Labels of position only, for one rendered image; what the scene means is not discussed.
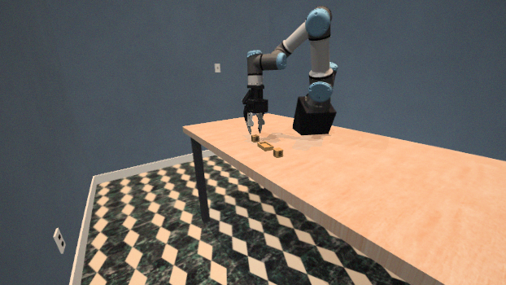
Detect wooden number cube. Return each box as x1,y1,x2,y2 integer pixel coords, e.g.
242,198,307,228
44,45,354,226
251,134,260,143
273,147,283,158

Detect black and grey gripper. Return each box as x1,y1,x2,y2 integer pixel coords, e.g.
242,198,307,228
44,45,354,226
243,85,268,134

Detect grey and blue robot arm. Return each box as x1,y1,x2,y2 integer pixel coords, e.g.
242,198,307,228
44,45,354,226
247,6,338,112

